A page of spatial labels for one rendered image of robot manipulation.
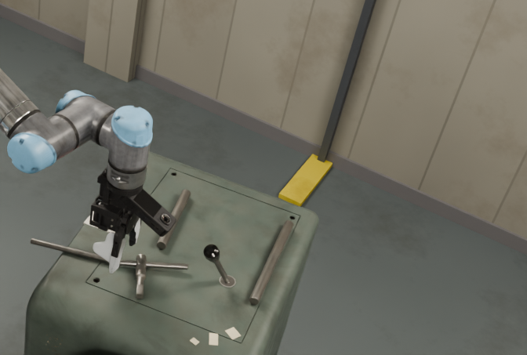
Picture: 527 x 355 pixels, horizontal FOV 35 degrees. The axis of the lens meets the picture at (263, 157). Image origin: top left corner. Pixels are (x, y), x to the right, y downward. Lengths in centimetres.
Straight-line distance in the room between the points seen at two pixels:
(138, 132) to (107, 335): 42
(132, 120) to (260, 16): 275
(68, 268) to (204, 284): 29
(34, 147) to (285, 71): 291
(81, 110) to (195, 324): 49
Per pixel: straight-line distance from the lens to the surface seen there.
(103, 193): 166
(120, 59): 470
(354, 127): 427
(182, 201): 195
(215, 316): 173
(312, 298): 364
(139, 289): 173
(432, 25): 393
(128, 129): 152
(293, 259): 190
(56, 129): 153
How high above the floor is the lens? 252
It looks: 35 degrees down
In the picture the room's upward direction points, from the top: 14 degrees clockwise
